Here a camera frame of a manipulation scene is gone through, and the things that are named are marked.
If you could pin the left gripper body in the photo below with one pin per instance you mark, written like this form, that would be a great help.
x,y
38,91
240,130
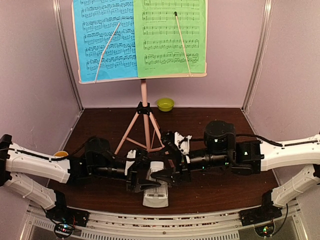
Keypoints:
x,y
131,180

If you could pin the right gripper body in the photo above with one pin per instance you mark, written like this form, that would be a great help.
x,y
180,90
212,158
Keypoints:
x,y
181,166

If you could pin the pink music stand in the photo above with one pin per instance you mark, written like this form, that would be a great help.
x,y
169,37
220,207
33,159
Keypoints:
x,y
151,127

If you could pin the green sheet music paper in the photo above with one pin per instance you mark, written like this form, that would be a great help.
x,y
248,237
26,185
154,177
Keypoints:
x,y
170,38

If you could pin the blue sheet music paper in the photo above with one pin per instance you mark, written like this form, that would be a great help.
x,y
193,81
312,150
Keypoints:
x,y
105,40

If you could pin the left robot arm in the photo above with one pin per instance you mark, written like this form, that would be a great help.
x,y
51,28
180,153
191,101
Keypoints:
x,y
17,163

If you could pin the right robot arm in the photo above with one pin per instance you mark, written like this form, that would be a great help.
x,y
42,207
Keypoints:
x,y
251,157

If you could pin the yellow-green plastic bowl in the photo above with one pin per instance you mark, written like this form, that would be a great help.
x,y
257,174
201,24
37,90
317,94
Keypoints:
x,y
165,104

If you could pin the patterned mug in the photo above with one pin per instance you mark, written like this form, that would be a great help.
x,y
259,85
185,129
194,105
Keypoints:
x,y
61,154

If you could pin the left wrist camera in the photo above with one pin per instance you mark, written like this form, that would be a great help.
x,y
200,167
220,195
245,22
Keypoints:
x,y
136,158

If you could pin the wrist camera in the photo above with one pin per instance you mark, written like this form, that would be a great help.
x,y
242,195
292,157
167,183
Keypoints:
x,y
176,143
136,158

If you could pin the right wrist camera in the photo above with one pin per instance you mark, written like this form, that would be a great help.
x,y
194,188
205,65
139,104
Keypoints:
x,y
176,143

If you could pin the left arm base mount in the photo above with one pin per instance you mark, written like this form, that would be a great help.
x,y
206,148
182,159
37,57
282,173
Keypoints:
x,y
71,216

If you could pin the aluminium front rail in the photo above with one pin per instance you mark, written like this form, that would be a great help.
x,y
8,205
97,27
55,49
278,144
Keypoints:
x,y
217,225

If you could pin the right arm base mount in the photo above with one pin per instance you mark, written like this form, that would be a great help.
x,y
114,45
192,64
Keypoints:
x,y
259,214

